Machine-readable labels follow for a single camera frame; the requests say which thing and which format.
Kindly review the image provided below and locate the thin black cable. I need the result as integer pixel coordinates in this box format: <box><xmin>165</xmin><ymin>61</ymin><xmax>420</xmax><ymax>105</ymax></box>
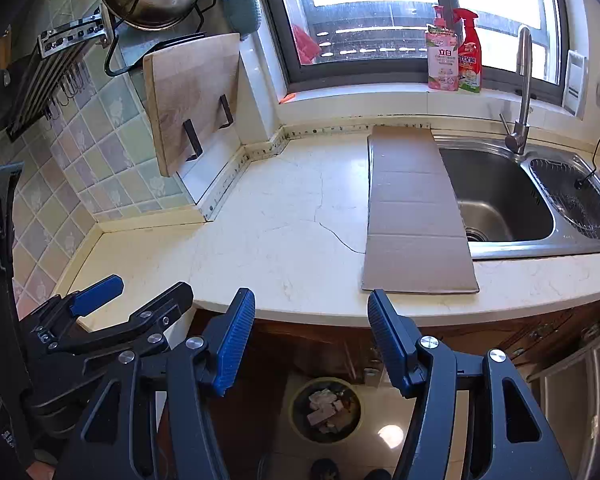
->
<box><xmin>574</xmin><ymin>132</ymin><xmax>600</xmax><ymax>191</ymax></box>

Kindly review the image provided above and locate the pink detergent pouch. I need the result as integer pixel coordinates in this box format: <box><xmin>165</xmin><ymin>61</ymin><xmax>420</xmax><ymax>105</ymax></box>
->
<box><xmin>426</xmin><ymin>5</ymin><xmax>460</xmax><ymax>93</ymax></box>

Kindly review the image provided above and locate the red cloth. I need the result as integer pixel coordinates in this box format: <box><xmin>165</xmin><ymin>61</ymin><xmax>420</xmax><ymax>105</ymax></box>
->
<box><xmin>292</xmin><ymin>25</ymin><xmax>318</xmax><ymax>66</ymax></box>

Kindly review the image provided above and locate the steel mesh sink basket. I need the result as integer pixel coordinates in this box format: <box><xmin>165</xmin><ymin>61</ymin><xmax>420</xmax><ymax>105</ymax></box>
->
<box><xmin>527</xmin><ymin>157</ymin><xmax>600</xmax><ymax>241</ymax></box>

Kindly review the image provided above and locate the dark window frame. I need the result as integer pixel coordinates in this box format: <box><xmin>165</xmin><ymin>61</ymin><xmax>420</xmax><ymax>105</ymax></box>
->
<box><xmin>260</xmin><ymin>0</ymin><xmax>578</xmax><ymax>108</ymax></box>

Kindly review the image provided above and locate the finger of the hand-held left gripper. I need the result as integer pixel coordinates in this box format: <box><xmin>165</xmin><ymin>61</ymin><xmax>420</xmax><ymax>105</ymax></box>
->
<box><xmin>30</xmin><ymin>275</ymin><xmax>125</xmax><ymax>349</ymax></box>
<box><xmin>55</xmin><ymin>281</ymin><xmax>194</xmax><ymax>369</ymax></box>

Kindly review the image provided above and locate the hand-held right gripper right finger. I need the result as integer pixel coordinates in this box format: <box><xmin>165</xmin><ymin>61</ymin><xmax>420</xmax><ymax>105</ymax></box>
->
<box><xmin>367</xmin><ymin>289</ymin><xmax>568</xmax><ymax>480</ymax></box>

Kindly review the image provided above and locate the teal utensil holder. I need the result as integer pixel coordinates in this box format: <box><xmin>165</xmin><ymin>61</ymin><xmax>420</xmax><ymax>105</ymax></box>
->
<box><xmin>221</xmin><ymin>0</ymin><xmax>263</xmax><ymax>37</ymax></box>

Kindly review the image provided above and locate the wooden cutting board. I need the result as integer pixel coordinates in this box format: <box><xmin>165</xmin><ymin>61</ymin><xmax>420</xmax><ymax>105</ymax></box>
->
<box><xmin>142</xmin><ymin>32</ymin><xmax>242</xmax><ymax>178</ymax></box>

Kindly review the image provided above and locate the steel kitchen faucet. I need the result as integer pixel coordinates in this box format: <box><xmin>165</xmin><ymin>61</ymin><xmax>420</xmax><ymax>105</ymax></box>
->
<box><xmin>499</xmin><ymin>26</ymin><xmax>533</xmax><ymax>156</ymax></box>

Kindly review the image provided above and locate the red spray bottle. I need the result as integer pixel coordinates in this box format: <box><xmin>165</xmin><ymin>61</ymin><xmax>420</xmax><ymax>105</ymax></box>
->
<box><xmin>452</xmin><ymin>7</ymin><xmax>482</xmax><ymax>93</ymax></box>

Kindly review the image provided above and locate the stainless steel sink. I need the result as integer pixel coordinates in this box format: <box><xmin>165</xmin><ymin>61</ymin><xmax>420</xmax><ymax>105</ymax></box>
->
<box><xmin>432</xmin><ymin>130</ymin><xmax>600</xmax><ymax>261</ymax></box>

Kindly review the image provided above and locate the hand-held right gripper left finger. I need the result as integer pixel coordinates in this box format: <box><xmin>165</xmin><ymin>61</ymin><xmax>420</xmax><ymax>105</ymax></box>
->
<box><xmin>55</xmin><ymin>287</ymin><xmax>257</xmax><ymax>480</ymax></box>

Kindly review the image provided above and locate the black wire kitchen rack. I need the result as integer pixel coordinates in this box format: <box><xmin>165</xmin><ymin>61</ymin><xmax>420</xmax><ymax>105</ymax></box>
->
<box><xmin>104</xmin><ymin>0</ymin><xmax>236</xmax><ymax>162</ymax></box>

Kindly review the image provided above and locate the round cream trash bin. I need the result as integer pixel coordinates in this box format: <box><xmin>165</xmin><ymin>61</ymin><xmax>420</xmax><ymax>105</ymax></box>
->
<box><xmin>288</xmin><ymin>376</ymin><xmax>363</xmax><ymax>444</ymax></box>

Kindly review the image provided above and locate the patterned edge sealing tape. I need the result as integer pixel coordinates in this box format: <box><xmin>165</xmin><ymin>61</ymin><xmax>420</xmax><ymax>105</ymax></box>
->
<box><xmin>200</xmin><ymin>119</ymin><xmax>433</xmax><ymax>221</ymax></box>

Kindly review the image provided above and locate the metal hook rail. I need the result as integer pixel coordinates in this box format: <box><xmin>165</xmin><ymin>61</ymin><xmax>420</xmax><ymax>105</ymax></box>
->
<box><xmin>5</xmin><ymin>5</ymin><xmax>118</xmax><ymax>141</ymax></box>

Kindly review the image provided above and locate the brown cardboard sheet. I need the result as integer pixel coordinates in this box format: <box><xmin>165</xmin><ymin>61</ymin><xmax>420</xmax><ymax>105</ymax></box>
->
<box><xmin>361</xmin><ymin>125</ymin><xmax>481</xmax><ymax>295</ymax></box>

